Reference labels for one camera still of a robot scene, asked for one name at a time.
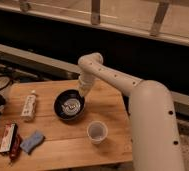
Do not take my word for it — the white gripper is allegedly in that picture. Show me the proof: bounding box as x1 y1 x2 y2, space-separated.
78 74 94 97

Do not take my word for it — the black ceramic bowl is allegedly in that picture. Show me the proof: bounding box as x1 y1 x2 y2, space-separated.
54 89 85 121

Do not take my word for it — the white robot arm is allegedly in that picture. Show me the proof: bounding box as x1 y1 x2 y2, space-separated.
78 53 185 171

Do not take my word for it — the translucent plastic cup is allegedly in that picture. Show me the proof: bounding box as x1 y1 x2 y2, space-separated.
87 121 108 145

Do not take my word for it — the white tube bottle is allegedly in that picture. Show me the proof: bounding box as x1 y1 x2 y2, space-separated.
21 90 37 122

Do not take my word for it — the blue sponge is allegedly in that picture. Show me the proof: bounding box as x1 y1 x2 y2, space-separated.
20 131 45 154

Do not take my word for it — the red and white box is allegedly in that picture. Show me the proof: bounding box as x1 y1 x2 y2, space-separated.
0 123 18 155

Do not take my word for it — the dark red wrapped snack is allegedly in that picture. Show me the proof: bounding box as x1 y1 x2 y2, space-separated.
8 133 23 164

